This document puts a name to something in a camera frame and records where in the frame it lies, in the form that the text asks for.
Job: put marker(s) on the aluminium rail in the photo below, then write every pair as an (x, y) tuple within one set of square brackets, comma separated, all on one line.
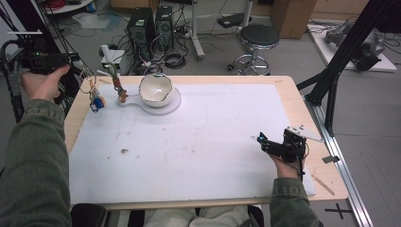
[(342, 170)]

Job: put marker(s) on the white stand with pole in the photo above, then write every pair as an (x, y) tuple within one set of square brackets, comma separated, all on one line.
[(157, 108)]

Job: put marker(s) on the white ceramic bowl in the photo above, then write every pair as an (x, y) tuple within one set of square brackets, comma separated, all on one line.
[(155, 90)]

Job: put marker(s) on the white box device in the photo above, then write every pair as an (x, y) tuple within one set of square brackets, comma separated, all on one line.
[(117, 60)]

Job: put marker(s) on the grey machine on platform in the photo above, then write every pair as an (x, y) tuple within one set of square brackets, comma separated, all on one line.
[(370, 52)]

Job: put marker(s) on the small black computer tower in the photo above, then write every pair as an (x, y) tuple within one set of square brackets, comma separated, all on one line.
[(164, 26)]

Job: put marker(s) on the grey metal tab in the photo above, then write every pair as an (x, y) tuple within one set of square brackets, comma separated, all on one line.
[(331, 159)]

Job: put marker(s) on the thin wooden stick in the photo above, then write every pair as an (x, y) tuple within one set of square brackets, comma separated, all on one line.
[(323, 185)]

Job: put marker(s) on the person's legs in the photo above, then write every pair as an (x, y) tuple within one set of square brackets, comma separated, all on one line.
[(201, 219)]

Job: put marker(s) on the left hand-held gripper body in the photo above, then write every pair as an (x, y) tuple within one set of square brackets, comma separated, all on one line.
[(44, 61)]

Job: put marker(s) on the white desk leg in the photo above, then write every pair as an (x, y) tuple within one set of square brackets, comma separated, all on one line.
[(247, 12), (197, 34)]

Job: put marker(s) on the white platform board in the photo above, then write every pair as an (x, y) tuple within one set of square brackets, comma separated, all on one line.
[(326, 52)]

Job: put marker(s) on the white table mat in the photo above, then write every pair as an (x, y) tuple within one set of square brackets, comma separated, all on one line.
[(195, 157)]

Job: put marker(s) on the bunch of coloured key tags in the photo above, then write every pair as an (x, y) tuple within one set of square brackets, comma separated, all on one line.
[(97, 102)]

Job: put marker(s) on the clear plastic bag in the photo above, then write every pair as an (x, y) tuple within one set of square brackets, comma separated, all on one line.
[(90, 20)]

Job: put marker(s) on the flat black device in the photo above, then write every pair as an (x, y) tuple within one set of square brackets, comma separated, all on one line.
[(232, 20)]

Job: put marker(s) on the person's right hand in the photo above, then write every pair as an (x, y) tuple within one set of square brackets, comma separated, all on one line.
[(289, 169)]

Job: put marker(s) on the brown wooden cabinet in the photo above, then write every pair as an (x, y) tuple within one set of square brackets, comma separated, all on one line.
[(291, 17)]

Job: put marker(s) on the black round stool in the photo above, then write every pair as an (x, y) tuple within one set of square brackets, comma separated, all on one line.
[(259, 35)]

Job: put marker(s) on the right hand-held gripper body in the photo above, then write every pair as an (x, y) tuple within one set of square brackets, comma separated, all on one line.
[(291, 149)]

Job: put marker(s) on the large black computer tower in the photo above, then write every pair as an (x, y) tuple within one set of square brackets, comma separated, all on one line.
[(140, 30)]

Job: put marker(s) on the round white table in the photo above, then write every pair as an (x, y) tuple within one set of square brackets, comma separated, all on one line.
[(67, 8)]

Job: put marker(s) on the person's left hand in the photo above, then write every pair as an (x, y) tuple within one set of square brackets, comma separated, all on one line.
[(42, 86)]

